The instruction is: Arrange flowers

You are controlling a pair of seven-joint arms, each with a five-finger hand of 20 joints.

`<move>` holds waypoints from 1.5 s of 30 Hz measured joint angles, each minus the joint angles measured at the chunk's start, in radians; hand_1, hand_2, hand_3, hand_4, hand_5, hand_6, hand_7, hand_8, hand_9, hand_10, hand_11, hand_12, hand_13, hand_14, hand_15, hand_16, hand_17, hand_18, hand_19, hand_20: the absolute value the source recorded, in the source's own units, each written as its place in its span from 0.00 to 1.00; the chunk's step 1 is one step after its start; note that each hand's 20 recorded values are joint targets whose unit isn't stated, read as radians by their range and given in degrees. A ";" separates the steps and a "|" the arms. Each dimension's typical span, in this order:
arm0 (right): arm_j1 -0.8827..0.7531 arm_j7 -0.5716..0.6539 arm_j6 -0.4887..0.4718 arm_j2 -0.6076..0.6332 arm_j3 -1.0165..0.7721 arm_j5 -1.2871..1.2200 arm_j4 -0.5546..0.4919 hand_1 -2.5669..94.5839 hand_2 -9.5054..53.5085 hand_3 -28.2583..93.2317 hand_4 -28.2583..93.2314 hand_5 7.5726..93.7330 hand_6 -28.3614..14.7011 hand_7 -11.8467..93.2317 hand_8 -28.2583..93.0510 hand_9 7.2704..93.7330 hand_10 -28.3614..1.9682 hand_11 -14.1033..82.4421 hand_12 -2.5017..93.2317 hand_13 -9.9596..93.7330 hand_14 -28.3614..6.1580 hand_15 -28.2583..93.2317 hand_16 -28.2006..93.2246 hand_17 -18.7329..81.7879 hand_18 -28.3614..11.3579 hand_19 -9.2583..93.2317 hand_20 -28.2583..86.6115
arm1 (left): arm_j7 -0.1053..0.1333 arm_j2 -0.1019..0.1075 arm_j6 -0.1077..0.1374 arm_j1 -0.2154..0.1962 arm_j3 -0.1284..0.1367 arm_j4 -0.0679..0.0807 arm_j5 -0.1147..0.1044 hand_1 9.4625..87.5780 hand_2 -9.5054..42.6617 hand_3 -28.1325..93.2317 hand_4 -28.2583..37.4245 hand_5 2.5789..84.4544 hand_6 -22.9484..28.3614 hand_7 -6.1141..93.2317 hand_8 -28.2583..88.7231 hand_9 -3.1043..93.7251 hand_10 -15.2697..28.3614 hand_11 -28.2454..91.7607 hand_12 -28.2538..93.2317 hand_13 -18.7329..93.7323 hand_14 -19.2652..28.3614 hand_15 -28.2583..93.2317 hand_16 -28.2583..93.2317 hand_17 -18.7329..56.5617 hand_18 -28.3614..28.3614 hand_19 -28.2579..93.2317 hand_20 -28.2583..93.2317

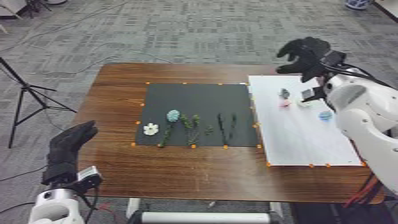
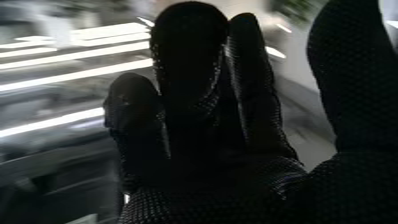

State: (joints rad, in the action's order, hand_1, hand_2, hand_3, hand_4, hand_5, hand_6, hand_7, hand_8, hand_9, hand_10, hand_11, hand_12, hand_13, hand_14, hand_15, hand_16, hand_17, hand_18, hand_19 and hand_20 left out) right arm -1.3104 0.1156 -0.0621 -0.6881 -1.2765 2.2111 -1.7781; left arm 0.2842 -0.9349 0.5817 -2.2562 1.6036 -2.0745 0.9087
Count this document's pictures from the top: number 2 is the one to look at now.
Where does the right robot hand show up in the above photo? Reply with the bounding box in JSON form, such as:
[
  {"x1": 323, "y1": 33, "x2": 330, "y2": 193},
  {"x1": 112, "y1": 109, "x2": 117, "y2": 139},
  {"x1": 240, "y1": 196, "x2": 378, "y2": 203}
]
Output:
[{"x1": 101, "y1": 0, "x2": 398, "y2": 224}]

